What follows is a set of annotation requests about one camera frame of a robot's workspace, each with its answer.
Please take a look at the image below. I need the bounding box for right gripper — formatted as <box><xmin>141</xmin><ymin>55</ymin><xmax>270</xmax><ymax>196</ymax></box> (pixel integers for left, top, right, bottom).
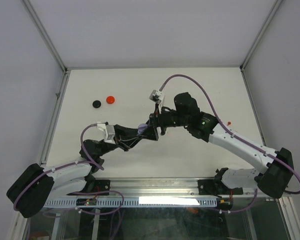
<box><xmin>138</xmin><ymin>103</ymin><xmax>190</xmax><ymax>142</ymax></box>

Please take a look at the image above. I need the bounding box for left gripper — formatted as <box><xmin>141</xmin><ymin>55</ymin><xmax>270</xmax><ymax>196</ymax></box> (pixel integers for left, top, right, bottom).
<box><xmin>96</xmin><ymin>124</ymin><xmax>143</xmax><ymax>157</ymax></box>

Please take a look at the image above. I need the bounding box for purple earbud case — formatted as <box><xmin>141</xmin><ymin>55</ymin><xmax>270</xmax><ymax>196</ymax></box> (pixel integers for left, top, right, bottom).
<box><xmin>137</xmin><ymin>123</ymin><xmax>148</xmax><ymax>136</ymax></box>

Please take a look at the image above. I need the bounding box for red earbud case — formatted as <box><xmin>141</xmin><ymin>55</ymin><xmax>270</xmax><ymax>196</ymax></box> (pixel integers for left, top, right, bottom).
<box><xmin>106</xmin><ymin>95</ymin><xmax>116</xmax><ymax>105</ymax></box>

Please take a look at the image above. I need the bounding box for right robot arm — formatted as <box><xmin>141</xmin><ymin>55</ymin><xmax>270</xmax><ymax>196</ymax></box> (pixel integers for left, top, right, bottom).
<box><xmin>137</xmin><ymin>91</ymin><xmax>293</xmax><ymax>199</ymax></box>

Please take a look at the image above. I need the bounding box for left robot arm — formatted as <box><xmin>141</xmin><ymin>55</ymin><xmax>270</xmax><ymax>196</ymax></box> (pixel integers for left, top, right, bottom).
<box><xmin>6</xmin><ymin>122</ymin><xmax>156</xmax><ymax>218</ymax></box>

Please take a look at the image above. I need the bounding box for black earbud case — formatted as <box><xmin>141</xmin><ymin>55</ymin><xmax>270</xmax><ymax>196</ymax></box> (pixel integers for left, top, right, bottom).
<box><xmin>92</xmin><ymin>100</ymin><xmax>102</xmax><ymax>109</ymax></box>

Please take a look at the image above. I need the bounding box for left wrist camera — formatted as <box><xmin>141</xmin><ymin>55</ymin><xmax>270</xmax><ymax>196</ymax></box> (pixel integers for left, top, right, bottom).
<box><xmin>96</xmin><ymin>122</ymin><xmax>116</xmax><ymax>145</ymax></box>

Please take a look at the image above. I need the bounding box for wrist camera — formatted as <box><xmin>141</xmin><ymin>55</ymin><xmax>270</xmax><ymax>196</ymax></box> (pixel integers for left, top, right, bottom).
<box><xmin>96</xmin><ymin>122</ymin><xmax>116</xmax><ymax>145</ymax></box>
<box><xmin>149</xmin><ymin>89</ymin><xmax>165</xmax><ymax>113</ymax></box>

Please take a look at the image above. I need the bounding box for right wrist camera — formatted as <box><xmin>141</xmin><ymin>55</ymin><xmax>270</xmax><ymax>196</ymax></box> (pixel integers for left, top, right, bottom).
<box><xmin>149</xmin><ymin>89</ymin><xmax>165</xmax><ymax>113</ymax></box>

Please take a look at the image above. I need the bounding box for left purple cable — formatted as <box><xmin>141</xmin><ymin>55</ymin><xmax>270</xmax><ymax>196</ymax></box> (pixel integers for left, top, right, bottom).
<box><xmin>12</xmin><ymin>123</ymin><xmax>125</xmax><ymax>240</ymax></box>

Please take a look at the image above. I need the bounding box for purple cable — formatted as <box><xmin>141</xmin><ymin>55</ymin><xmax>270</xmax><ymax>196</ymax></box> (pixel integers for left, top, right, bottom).
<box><xmin>12</xmin><ymin>123</ymin><xmax>125</xmax><ymax>240</ymax></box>
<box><xmin>159</xmin><ymin>74</ymin><xmax>300</xmax><ymax>215</ymax></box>

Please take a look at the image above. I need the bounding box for aluminium mounting rail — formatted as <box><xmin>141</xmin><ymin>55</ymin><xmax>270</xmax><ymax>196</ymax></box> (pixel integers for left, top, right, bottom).
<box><xmin>49</xmin><ymin>176</ymin><xmax>276</xmax><ymax>200</ymax></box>

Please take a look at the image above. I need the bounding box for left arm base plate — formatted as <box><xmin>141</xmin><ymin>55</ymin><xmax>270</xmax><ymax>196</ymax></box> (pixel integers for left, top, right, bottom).
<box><xmin>67</xmin><ymin>179</ymin><xmax>111</xmax><ymax>196</ymax></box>

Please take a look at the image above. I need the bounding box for slotted cable duct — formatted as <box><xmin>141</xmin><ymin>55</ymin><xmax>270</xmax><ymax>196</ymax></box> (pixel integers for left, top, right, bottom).
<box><xmin>44</xmin><ymin>196</ymin><xmax>217</xmax><ymax>209</ymax></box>

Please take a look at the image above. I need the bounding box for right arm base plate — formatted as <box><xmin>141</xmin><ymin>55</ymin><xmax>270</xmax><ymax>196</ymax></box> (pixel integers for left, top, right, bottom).
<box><xmin>197</xmin><ymin>179</ymin><xmax>244</xmax><ymax>198</ymax></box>

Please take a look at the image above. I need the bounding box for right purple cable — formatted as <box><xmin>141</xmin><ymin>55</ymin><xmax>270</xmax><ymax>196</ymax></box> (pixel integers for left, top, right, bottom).
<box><xmin>159</xmin><ymin>74</ymin><xmax>300</xmax><ymax>215</ymax></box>

